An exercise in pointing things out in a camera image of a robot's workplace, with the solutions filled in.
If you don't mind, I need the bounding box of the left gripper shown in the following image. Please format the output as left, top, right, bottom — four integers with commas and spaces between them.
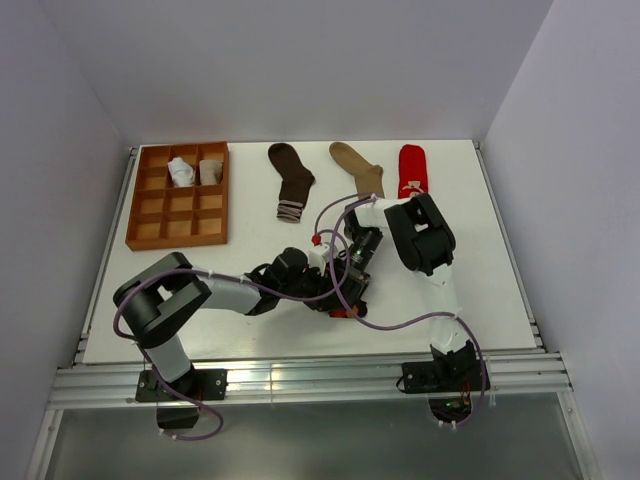
279, 263, 344, 312

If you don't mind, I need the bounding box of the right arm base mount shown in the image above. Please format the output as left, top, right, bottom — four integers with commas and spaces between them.
395, 360, 491, 427

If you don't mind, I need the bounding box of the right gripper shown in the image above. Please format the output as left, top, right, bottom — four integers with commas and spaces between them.
329, 227, 384, 311

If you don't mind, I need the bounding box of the white sock with black stripes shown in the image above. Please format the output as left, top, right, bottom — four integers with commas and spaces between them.
167, 157, 195, 188

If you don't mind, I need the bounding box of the orange compartment tray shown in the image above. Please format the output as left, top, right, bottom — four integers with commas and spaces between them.
125, 142, 230, 251

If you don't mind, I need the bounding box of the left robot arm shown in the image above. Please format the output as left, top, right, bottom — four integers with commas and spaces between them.
113, 247, 337, 399

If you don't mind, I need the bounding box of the dark brown sock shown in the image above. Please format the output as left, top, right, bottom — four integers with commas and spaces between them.
268, 143, 315, 223

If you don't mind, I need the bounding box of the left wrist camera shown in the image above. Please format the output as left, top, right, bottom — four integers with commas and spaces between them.
307, 232, 334, 272

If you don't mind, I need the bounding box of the tan sock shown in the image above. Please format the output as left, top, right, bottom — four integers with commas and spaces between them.
329, 142, 385, 198

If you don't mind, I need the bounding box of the aluminium rail frame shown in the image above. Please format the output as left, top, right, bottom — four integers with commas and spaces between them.
27, 140, 601, 479

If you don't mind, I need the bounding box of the beige and red reindeer sock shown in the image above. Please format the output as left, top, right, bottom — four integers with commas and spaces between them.
199, 159, 224, 186

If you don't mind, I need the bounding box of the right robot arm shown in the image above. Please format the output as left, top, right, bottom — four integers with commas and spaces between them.
328, 193, 489, 390

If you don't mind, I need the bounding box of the black orange argyle sock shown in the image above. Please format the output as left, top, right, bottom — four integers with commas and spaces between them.
328, 300, 368, 318

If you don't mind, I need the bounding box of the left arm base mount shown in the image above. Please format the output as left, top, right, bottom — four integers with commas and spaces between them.
134, 368, 227, 431

